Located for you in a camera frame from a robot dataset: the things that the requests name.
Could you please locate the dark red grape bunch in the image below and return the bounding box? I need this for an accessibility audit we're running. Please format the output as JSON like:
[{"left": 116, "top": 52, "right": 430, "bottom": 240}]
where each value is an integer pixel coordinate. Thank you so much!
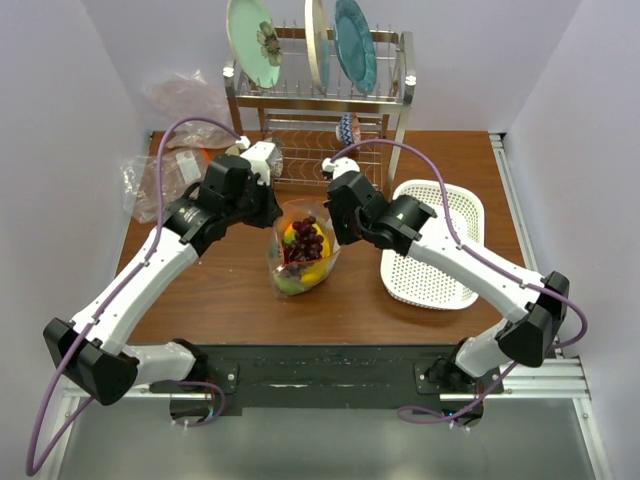
[{"left": 281, "top": 216, "right": 323, "bottom": 264}]

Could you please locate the yellow banana bunch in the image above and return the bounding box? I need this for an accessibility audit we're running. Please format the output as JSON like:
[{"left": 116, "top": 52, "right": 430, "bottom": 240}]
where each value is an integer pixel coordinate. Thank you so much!
[{"left": 300, "top": 223, "right": 334, "bottom": 287}]

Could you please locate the red yellow mango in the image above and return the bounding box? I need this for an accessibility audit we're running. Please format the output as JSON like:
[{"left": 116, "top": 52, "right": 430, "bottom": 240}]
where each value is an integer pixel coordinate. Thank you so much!
[{"left": 282, "top": 221, "right": 300, "bottom": 244}]

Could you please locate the green cabbage toy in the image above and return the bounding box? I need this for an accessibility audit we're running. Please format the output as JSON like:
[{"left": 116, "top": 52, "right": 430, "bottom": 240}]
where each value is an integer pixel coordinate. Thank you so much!
[{"left": 273, "top": 275, "right": 308, "bottom": 296}]

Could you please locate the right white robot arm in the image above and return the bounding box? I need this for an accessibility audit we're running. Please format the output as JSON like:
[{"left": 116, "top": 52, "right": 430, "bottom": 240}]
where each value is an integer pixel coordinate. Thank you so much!
[{"left": 325, "top": 171, "right": 569, "bottom": 393}]

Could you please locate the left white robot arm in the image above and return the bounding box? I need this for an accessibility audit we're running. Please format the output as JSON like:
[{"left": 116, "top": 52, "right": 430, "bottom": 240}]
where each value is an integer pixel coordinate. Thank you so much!
[{"left": 44, "top": 148, "right": 282, "bottom": 406}]

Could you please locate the crumpled clear bag at back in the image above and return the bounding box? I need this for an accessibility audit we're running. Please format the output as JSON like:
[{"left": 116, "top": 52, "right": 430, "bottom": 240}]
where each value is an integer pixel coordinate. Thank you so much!
[{"left": 143, "top": 70, "right": 236, "bottom": 149}]

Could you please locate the steel two-tier dish rack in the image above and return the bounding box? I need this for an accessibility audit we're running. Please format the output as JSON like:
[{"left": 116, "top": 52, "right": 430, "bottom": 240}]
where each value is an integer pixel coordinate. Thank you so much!
[{"left": 223, "top": 25, "right": 417, "bottom": 196}]

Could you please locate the blue white patterned bowl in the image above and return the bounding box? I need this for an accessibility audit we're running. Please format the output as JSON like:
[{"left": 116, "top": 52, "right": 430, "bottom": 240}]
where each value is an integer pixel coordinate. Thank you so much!
[{"left": 335, "top": 113, "right": 361, "bottom": 146}]

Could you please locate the white perforated plastic basket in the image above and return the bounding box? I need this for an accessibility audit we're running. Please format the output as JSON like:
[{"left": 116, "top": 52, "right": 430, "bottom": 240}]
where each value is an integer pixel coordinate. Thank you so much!
[{"left": 380, "top": 179, "right": 485, "bottom": 310}]

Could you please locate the teal blue plate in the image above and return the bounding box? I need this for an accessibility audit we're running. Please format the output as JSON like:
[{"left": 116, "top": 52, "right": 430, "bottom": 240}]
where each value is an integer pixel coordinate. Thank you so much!
[{"left": 334, "top": 0, "right": 377, "bottom": 95}]

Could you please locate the mint green floral plate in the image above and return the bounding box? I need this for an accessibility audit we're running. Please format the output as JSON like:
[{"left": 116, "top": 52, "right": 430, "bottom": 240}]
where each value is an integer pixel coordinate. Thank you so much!
[{"left": 226, "top": 0, "right": 282, "bottom": 89}]

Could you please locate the cream rimmed plate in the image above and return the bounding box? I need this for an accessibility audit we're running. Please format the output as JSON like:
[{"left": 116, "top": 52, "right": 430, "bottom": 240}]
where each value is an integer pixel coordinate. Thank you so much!
[{"left": 304, "top": 0, "right": 330, "bottom": 94}]

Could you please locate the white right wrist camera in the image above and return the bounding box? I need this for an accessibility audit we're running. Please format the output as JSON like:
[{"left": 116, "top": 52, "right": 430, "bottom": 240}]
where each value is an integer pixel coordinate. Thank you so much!
[{"left": 321, "top": 157, "right": 360, "bottom": 180}]

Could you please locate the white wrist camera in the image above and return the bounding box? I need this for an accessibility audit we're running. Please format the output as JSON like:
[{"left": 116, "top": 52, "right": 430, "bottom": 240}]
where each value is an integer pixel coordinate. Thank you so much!
[
  {"left": 240, "top": 141, "right": 283, "bottom": 181},
  {"left": 321, "top": 157, "right": 360, "bottom": 180}
]

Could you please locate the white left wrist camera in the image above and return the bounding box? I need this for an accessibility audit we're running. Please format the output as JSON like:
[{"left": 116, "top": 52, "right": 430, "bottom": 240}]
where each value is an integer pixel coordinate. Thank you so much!
[{"left": 240, "top": 141, "right": 283, "bottom": 181}]

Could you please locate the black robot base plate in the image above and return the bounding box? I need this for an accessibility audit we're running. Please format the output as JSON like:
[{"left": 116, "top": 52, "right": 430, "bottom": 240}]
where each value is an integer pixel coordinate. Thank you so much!
[{"left": 200, "top": 345, "right": 500, "bottom": 415}]

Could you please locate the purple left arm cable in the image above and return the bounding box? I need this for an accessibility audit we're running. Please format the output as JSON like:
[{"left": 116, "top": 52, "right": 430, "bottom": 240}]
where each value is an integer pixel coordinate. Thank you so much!
[{"left": 24, "top": 115, "right": 251, "bottom": 477}]

